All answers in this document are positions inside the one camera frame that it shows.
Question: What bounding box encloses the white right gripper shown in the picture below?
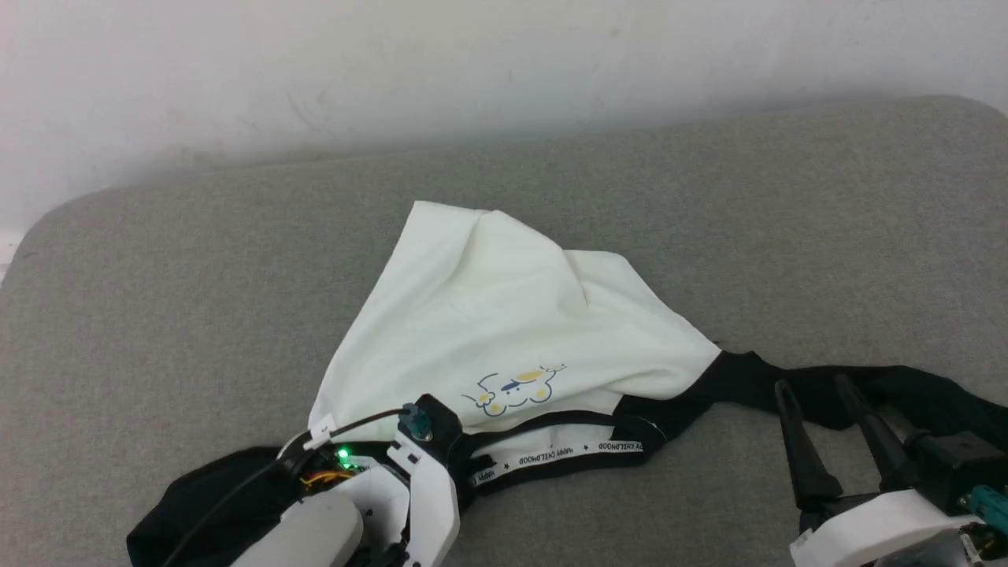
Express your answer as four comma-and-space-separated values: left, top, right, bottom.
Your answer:
774, 374, 981, 567

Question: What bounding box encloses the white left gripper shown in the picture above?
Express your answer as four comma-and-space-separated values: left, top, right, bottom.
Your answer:
327, 439, 462, 567

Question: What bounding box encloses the white and black cartoon shirt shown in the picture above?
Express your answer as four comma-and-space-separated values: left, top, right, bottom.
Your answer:
126, 200, 1008, 567

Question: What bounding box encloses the grey fabric sofa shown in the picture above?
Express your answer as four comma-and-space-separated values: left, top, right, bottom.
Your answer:
0, 94, 1008, 567

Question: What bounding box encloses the thin black labelled cable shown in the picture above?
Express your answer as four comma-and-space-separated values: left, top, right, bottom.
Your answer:
160, 406, 414, 567

